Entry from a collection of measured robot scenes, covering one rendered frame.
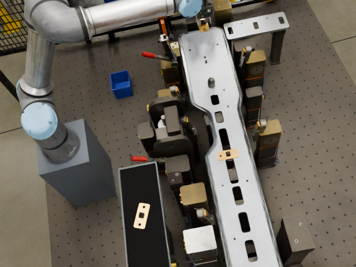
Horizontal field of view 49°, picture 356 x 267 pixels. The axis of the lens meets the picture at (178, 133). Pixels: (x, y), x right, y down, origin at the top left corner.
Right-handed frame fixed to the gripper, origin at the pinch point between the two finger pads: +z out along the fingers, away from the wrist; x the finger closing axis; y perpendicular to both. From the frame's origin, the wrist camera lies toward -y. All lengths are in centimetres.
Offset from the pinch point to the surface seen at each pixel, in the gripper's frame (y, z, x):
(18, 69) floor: -108, 129, -141
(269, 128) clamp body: 41.1, 21.5, 17.4
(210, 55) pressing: -3.5, 27.0, 2.3
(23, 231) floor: 29, 126, -133
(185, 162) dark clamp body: 50, 18, -17
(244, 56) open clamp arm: 6.9, 19.0, 15.5
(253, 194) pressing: 64, 25, 5
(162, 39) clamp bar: 0.5, 5.4, -16.7
